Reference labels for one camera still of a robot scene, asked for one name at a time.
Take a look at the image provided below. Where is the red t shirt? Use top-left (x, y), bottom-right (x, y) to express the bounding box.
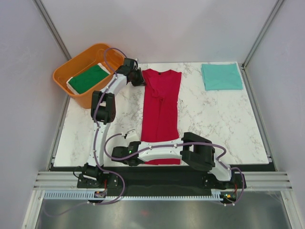
top-left (140, 68), bottom-right (183, 166)

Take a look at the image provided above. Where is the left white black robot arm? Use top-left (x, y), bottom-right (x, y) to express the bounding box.
top-left (83, 58), bottom-right (146, 173)

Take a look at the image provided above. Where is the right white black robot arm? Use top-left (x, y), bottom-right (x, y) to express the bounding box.
top-left (109, 132), bottom-right (235, 188)

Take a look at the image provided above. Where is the orange plastic basket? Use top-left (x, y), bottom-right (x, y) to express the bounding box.
top-left (53, 43), bottom-right (124, 109)

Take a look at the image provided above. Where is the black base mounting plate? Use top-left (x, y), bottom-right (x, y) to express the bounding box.
top-left (51, 165), bottom-right (272, 196)

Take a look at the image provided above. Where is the green folded t shirt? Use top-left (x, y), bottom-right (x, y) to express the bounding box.
top-left (68, 64), bottom-right (111, 94)

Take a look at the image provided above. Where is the teal folded t shirt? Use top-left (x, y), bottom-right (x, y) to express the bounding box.
top-left (201, 63), bottom-right (243, 91)

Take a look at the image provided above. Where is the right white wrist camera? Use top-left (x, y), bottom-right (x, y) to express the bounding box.
top-left (123, 129), bottom-right (138, 141)

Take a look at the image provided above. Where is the white slotted cable duct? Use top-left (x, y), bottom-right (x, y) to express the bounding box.
top-left (44, 190), bottom-right (223, 201)

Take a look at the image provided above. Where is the left aluminium frame post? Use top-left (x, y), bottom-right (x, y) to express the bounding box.
top-left (33, 0), bottom-right (71, 60)

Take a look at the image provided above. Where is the aluminium frame post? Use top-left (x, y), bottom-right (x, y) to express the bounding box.
top-left (33, 0), bottom-right (71, 60)
top-left (241, 0), bottom-right (285, 70)

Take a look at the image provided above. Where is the right aluminium frame post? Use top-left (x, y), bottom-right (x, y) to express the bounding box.
top-left (241, 0), bottom-right (285, 70)

